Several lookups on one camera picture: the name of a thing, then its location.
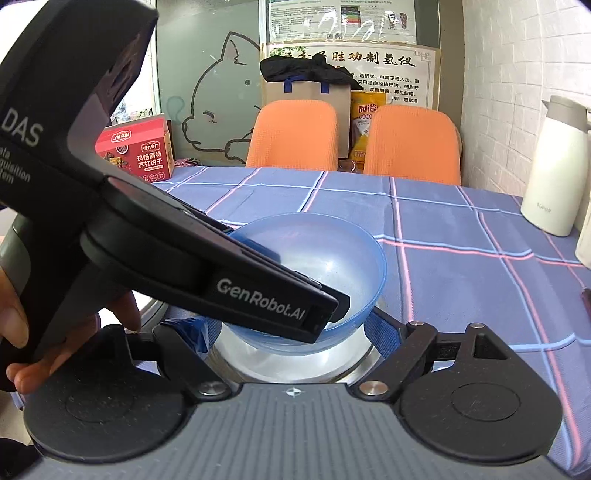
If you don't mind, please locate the stainless steel bowl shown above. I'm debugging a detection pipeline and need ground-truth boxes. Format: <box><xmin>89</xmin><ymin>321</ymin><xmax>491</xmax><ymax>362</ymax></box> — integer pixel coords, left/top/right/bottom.
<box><xmin>138</xmin><ymin>299</ymin><xmax>382</xmax><ymax>386</ymax></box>

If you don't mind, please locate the blue translucent plastic bowl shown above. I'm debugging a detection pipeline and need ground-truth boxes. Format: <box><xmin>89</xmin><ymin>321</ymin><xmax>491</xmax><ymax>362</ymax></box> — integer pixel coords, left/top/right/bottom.
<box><xmin>228</xmin><ymin>212</ymin><xmax>388</xmax><ymax>356</ymax></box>

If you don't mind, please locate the person left hand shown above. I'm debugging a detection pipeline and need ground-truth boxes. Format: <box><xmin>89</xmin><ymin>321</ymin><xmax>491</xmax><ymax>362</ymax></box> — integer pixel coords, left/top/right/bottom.
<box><xmin>0</xmin><ymin>267</ymin><xmax>143</xmax><ymax>395</ymax></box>

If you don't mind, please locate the blue plaid tablecloth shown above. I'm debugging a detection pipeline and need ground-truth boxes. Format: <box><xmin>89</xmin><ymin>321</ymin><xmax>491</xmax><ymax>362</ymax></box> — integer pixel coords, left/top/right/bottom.
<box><xmin>8</xmin><ymin>164</ymin><xmax>591</xmax><ymax>476</ymax></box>

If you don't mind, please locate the red cracker box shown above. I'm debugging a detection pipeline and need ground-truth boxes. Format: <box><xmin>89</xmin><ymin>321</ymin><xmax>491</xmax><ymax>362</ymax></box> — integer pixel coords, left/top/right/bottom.
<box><xmin>95</xmin><ymin>115</ymin><xmax>174</xmax><ymax>183</ymax></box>

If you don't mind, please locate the pink patterned bag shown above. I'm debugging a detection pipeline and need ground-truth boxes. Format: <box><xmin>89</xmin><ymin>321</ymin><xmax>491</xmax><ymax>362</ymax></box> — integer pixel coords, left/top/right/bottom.
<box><xmin>174</xmin><ymin>158</ymin><xmax>200</xmax><ymax>168</ymax></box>

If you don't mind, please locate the right orange chair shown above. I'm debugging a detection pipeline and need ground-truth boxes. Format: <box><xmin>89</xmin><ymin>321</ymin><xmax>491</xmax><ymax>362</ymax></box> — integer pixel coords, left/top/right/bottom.
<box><xmin>363</xmin><ymin>105</ymin><xmax>461</xmax><ymax>185</ymax></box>

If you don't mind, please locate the orange chair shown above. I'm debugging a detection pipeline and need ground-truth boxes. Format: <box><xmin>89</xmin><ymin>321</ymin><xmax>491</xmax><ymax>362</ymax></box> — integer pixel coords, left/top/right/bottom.
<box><xmin>363</xmin><ymin>105</ymin><xmax>461</xmax><ymax>185</ymax></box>
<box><xmin>245</xmin><ymin>100</ymin><xmax>339</xmax><ymax>171</ymax></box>

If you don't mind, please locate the red cased smartphone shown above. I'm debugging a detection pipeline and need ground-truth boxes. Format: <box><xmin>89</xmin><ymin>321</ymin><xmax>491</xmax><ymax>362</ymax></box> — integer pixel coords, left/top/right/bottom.
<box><xmin>581</xmin><ymin>288</ymin><xmax>591</xmax><ymax>320</ymax></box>

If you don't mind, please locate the white thermos jug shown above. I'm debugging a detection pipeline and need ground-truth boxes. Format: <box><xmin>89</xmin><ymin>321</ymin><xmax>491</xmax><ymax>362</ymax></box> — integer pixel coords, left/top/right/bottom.
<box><xmin>521</xmin><ymin>95</ymin><xmax>590</xmax><ymax>237</ymax></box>

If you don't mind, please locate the white lidded cup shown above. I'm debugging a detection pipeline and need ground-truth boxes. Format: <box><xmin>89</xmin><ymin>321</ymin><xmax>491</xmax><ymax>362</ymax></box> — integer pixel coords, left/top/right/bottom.
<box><xmin>575</xmin><ymin>203</ymin><xmax>591</xmax><ymax>269</ymax></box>

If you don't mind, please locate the left orange chair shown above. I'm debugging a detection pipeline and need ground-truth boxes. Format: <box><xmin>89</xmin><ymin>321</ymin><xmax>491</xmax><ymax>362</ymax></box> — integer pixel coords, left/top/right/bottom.
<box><xmin>245</xmin><ymin>100</ymin><xmax>339</xmax><ymax>171</ymax></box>

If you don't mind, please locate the yellow snack bag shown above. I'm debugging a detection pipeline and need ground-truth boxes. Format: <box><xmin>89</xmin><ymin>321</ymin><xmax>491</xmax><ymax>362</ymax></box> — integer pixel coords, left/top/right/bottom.
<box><xmin>349</xmin><ymin>90</ymin><xmax>387</xmax><ymax>171</ymax></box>

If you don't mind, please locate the brown cardboard box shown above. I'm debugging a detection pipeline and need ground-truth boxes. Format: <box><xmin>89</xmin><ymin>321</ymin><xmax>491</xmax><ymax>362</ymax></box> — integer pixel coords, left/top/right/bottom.
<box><xmin>263</xmin><ymin>80</ymin><xmax>351</xmax><ymax>159</ymax></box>

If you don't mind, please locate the black cloth on box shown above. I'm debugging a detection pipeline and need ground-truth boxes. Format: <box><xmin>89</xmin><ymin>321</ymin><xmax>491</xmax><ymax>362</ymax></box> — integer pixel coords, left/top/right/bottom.
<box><xmin>259</xmin><ymin>53</ymin><xmax>363</xmax><ymax>90</ymax></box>

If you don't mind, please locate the white poster with text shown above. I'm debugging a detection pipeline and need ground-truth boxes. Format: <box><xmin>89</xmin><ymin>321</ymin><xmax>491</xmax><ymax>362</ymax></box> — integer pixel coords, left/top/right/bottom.
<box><xmin>263</xmin><ymin>41</ymin><xmax>441</xmax><ymax>110</ymax></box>

